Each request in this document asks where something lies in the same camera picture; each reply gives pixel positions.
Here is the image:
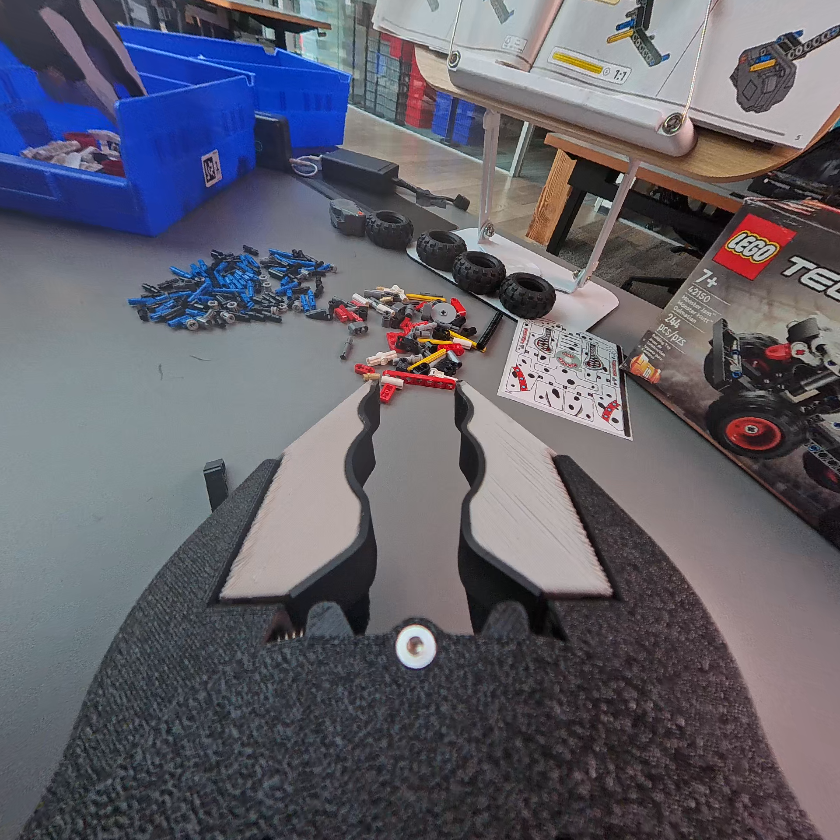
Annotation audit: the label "black power adapter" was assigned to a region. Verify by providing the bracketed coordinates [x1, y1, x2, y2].
[320, 149, 400, 194]

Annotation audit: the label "sticker sheet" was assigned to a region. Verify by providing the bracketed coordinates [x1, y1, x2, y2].
[497, 319, 634, 441]

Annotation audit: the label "pile of blue black pins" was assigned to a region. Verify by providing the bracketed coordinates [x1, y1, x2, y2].
[128, 244, 339, 329]

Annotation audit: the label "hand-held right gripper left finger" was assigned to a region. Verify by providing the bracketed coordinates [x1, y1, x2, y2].
[218, 381, 383, 603]

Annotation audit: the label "white book stand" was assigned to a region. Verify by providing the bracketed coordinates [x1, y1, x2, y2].
[406, 0, 719, 332]

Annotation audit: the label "pile of bricks in bin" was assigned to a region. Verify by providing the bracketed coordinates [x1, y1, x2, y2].
[20, 128, 126, 177]

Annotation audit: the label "wooden office table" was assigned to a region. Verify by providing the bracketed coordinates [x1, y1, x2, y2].
[184, 0, 332, 34]

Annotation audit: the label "grey desk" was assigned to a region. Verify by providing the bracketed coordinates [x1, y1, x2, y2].
[0, 157, 840, 840]

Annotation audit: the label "blue storage bin with tag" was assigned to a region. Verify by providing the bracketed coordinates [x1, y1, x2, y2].
[0, 26, 257, 237]

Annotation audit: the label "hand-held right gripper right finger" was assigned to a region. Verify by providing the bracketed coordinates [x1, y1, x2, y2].
[455, 381, 616, 601]

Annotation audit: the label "instruction booklet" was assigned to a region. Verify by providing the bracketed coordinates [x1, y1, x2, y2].
[373, 0, 840, 148]

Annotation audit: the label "black toy tire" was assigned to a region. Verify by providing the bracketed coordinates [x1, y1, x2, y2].
[453, 251, 508, 295]
[499, 272, 557, 319]
[365, 210, 414, 250]
[415, 230, 468, 271]

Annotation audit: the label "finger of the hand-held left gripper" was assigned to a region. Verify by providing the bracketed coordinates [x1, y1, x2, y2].
[79, 0, 147, 98]
[39, 7, 120, 126]

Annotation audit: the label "stacked red blue crates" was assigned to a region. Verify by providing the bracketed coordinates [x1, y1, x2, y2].
[381, 33, 490, 147]

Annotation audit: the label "black power bank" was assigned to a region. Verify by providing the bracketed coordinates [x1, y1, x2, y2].
[254, 113, 293, 173]

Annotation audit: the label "grey toy motor block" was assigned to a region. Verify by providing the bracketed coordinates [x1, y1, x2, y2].
[329, 199, 370, 237]

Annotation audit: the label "pile of mixed brick parts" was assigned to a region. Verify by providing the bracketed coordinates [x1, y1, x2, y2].
[308, 282, 506, 401]

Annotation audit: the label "toy truck cardboard box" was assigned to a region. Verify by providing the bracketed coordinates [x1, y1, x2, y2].
[620, 197, 840, 552]

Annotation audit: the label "black adapter cable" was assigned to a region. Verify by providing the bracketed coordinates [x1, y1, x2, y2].
[394, 177, 468, 211]

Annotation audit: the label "round wooden table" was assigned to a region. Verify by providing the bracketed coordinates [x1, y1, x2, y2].
[413, 46, 840, 257]

